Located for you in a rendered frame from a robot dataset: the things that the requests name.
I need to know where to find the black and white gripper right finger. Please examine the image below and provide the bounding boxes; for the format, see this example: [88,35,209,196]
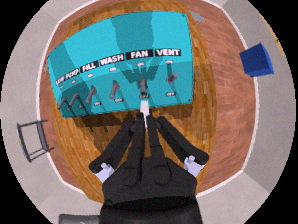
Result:
[145,100,209,186]

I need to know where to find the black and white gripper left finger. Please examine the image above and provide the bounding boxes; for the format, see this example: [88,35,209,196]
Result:
[88,101,146,188]

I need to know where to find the teal switch console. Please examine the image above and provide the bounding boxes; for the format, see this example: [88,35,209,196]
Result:
[48,11,193,118]

